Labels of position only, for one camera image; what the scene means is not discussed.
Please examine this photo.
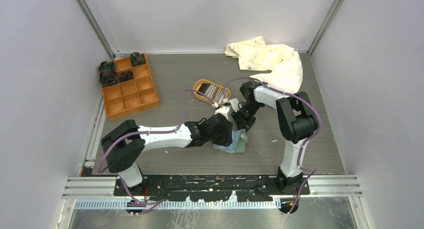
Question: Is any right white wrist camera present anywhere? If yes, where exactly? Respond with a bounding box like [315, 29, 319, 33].
[223, 98, 240, 112]

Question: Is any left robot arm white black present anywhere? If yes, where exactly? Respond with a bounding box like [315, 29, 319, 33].
[98, 113, 233, 196]

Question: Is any green card holder wallet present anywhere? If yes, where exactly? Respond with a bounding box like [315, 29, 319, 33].
[213, 129, 248, 153]

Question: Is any dark bundle outside tray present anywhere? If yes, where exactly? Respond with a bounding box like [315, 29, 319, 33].
[97, 60, 116, 73]

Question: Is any stack of credit cards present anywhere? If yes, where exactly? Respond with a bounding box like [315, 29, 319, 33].
[197, 83, 230, 104]

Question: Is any black cable bundle middle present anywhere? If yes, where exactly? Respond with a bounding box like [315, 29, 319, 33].
[118, 70, 134, 83]

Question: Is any cream crumpled cloth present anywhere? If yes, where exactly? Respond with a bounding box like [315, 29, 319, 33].
[224, 36, 303, 94]

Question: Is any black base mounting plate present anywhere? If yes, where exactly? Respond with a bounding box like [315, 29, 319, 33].
[130, 174, 299, 202]

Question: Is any dark bundle top compartment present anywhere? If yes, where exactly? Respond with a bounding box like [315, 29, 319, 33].
[129, 52, 146, 67]

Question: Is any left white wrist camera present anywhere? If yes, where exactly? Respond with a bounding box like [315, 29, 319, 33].
[214, 103, 232, 120]

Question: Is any orange compartment organizer tray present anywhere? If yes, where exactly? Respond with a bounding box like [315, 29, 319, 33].
[99, 52, 161, 121]

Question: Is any tan oval card tray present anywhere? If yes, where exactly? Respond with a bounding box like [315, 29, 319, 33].
[192, 79, 231, 109]

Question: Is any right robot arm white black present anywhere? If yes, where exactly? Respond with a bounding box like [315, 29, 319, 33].
[231, 81, 320, 195]

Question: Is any black cable bundle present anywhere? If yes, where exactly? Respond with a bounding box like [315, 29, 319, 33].
[118, 70, 134, 83]
[99, 69, 119, 87]

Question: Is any black cable bundle left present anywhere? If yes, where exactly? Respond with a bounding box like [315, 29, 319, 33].
[99, 69, 119, 87]

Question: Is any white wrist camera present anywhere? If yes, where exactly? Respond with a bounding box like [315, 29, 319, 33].
[214, 103, 232, 120]
[223, 98, 240, 112]

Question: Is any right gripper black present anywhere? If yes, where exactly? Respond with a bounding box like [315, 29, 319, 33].
[231, 102, 263, 137]

